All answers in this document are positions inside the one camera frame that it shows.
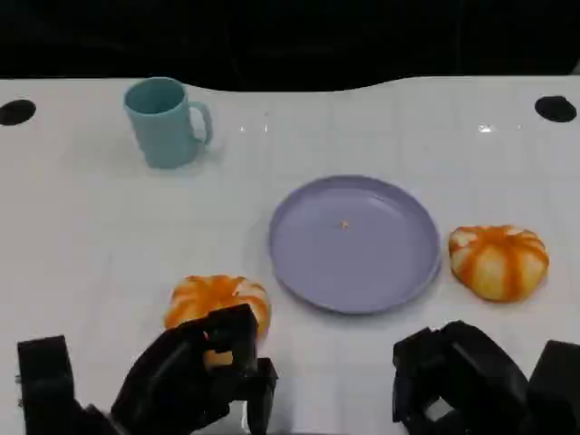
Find pale green mug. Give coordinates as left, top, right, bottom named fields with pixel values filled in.
left=123, top=76, right=214, bottom=169

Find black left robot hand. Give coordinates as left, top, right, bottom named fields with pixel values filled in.
left=111, top=303, right=278, bottom=435

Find black table cable hole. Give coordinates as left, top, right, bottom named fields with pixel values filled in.
left=534, top=95, right=578, bottom=123
left=0, top=99, right=37, bottom=127

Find lilac plate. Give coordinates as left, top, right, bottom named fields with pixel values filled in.
left=267, top=174, right=443, bottom=316

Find orange white toy bread roll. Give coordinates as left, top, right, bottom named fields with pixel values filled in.
left=163, top=274, right=272, bottom=368
left=448, top=224, right=550, bottom=304

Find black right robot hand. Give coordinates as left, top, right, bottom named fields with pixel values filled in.
left=391, top=320, right=531, bottom=435

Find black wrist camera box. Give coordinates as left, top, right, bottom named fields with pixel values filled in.
left=16, top=334, right=87, bottom=435
left=527, top=339, right=580, bottom=435

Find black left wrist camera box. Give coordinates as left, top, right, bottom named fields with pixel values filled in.
left=16, top=334, right=87, bottom=435

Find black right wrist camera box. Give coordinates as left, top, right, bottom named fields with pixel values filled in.
left=527, top=339, right=580, bottom=435

